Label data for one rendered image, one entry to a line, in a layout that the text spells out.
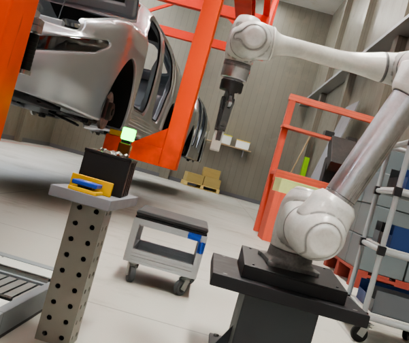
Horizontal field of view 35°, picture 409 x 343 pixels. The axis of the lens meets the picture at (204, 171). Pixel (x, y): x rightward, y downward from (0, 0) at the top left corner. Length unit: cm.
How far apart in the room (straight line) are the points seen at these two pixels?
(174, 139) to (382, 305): 299
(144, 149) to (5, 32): 420
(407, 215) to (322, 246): 362
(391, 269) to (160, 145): 222
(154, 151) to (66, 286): 389
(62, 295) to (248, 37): 91
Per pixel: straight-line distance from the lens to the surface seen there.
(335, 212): 197
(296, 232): 197
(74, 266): 190
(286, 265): 217
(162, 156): 571
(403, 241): 324
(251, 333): 217
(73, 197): 174
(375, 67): 220
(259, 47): 191
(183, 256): 338
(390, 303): 326
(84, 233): 188
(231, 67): 209
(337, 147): 842
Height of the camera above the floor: 59
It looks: level
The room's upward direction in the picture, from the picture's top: 16 degrees clockwise
